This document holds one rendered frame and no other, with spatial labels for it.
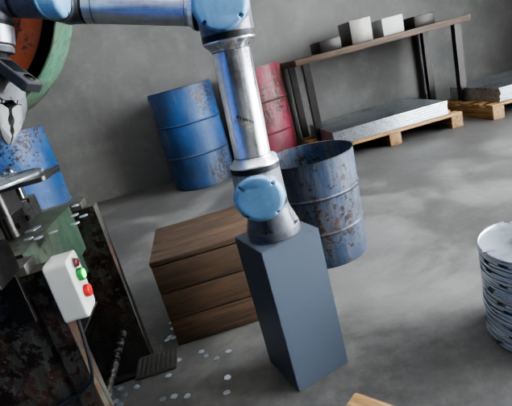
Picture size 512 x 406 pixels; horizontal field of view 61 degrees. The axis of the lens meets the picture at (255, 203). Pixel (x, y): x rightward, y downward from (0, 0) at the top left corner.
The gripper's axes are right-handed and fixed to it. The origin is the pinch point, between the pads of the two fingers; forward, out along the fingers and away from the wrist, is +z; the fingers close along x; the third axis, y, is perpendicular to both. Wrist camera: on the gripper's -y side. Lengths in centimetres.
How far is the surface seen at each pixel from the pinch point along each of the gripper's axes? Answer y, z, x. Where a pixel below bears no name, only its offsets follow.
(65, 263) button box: -21.0, 23.9, 7.1
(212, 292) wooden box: -18, 56, -62
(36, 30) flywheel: 24, -31, -31
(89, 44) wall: 212, -73, -263
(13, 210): 7.9, 18.0, -5.2
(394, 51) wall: -47, -79, -414
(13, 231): 6.0, 22.7, -3.1
